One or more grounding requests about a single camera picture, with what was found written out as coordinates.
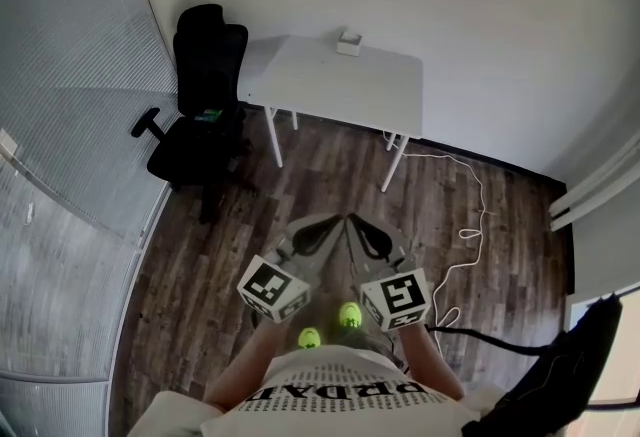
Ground person's right forearm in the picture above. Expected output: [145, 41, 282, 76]
[397, 322, 466, 401]

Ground black body-mounted device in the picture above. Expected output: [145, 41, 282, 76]
[460, 291, 640, 437]

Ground white wall pipe bundle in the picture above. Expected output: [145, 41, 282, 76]
[548, 132, 640, 232]

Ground person's left neon shoe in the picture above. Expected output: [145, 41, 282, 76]
[298, 326, 323, 350]

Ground white floor cable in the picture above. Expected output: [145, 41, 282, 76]
[382, 129, 486, 356]

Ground small white box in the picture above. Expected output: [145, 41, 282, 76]
[336, 27, 363, 57]

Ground white table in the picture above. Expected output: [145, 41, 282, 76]
[237, 34, 425, 194]

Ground black office chair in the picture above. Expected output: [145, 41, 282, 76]
[130, 3, 260, 225]

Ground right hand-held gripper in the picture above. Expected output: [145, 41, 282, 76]
[345, 212, 431, 333]

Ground person's neon shoe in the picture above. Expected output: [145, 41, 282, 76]
[298, 326, 323, 350]
[338, 302, 363, 329]

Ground black cable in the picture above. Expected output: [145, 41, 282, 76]
[427, 324, 551, 357]

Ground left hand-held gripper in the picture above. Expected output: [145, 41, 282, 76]
[236, 213, 350, 325]

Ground grey trousers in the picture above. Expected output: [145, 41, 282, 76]
[344, 327, 409, 372]

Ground white printed t-shirt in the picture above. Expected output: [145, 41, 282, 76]
[127, 344, 506, 437]

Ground person's left forearm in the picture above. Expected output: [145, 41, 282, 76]
[204, 319, 286, 411]

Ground person's right neon shoe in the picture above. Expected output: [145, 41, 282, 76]
[338, 302, 363, 329]

